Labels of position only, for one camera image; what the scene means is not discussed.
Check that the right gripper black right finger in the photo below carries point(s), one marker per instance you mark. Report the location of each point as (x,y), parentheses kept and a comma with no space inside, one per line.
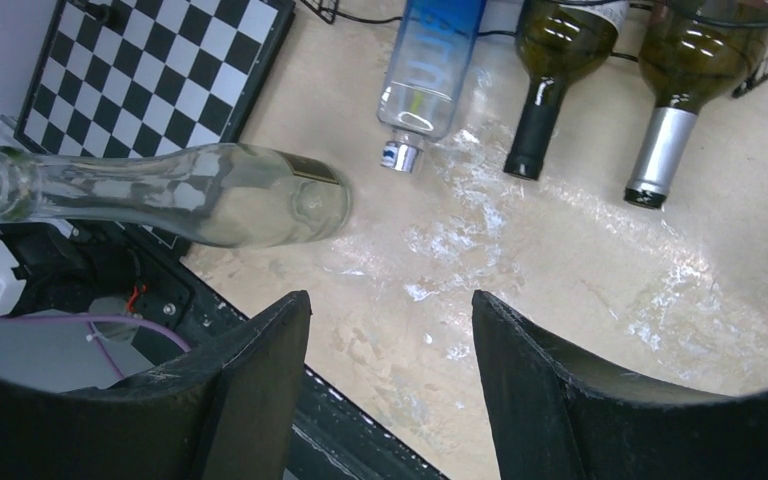
(558,411)

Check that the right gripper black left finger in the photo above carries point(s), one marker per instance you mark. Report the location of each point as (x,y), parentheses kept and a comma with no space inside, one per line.
(223,410)

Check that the clear glass bottle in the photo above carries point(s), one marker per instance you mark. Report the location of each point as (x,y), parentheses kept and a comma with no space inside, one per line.
(226,195)

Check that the olive wine bottle brown label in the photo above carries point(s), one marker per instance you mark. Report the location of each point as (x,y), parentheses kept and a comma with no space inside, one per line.
(692,53)

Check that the dark wine bottle Negroamaro label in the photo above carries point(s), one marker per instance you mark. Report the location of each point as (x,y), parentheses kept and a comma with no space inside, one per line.
(558,43)

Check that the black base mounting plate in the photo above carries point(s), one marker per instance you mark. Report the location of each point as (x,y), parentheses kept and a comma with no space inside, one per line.
(332,438)

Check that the black white chessboard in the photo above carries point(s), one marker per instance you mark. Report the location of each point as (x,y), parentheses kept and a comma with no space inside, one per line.
(156,78)

